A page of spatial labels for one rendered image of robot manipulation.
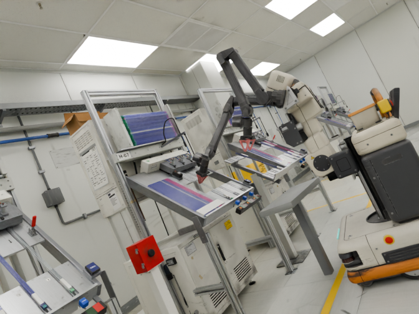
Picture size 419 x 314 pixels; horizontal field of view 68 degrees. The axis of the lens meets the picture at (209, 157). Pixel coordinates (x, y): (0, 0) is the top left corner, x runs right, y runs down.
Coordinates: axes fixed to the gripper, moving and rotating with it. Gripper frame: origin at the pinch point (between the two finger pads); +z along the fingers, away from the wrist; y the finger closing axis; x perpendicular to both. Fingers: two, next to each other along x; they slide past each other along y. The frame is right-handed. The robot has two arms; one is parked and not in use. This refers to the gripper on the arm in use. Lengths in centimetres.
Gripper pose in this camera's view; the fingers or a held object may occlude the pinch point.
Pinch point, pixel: (200, 182)
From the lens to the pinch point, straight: 234.7
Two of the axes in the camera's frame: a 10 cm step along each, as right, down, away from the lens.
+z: -2.2, 9.1, 3.5
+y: -5.6, 1.7, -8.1
